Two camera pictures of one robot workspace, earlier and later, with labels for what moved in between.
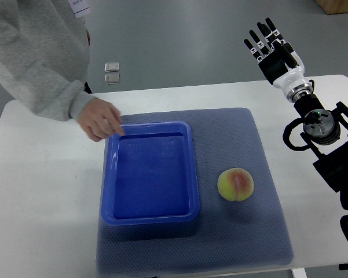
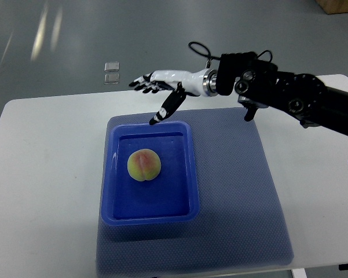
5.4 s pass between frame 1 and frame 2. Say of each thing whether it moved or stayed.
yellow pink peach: moved
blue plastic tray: stayed
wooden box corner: stayed
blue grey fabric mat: stayed
